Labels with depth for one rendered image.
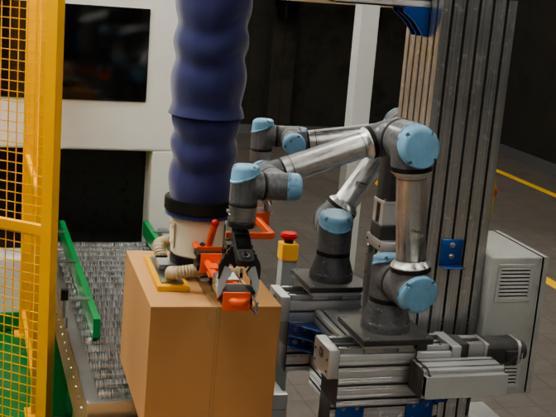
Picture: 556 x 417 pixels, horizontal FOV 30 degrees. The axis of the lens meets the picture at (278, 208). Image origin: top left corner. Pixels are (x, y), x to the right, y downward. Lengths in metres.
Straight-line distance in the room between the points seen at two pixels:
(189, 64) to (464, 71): 0.83
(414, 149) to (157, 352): 0.97
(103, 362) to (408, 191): 1.64
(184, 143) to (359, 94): 3.42
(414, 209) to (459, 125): 0.45
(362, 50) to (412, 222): 3.69
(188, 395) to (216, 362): 0.13
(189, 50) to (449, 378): 1.24
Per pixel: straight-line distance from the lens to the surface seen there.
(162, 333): 3.10
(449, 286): 3.36
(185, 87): 3.17
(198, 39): 3.15
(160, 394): 3.17
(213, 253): 3.07
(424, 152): 2.83
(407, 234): 2.91
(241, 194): 2.70
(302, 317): 3.54
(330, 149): 2.90
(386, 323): 3.09
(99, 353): 4.14
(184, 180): 3.22
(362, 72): 6.53
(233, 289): 2.76
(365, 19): 6.50
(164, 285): 3.21
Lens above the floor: 2.06
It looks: 13 degrees down
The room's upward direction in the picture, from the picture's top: 5 degrees clockwise
